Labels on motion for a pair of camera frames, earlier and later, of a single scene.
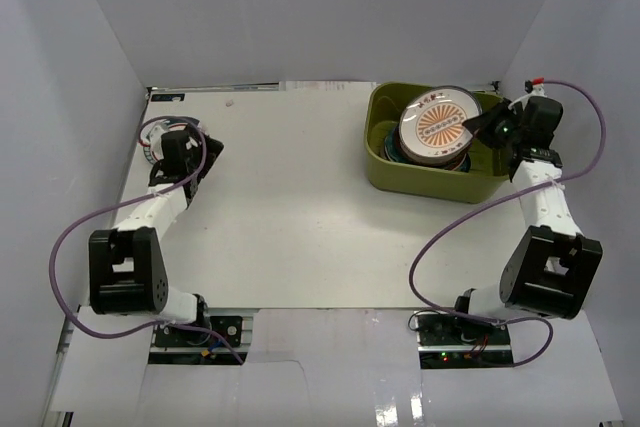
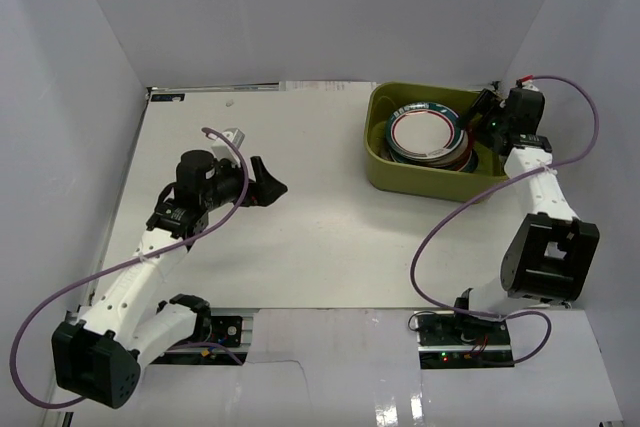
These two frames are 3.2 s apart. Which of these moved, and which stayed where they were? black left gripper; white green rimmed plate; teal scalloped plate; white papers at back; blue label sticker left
Moved: black left gripper; teal scalloped plate; white green rimmed plate
Stayed: white papers at back; blue label sticker left
